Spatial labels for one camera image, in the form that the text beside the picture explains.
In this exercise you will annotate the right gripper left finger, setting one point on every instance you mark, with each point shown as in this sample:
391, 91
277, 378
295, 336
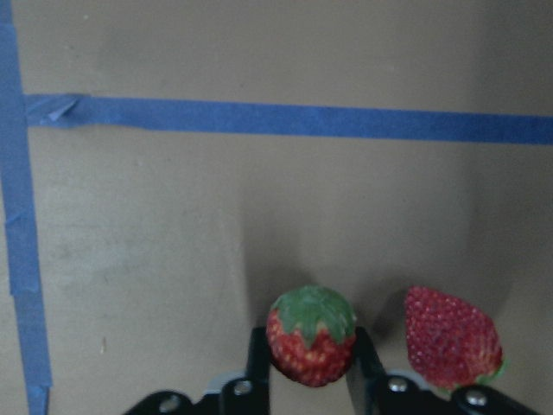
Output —
257, 371

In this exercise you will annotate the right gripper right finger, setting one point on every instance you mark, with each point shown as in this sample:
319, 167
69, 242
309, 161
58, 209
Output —
363, 376

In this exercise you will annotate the red strawberry green calyx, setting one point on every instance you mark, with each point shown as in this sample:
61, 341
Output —
310, 331

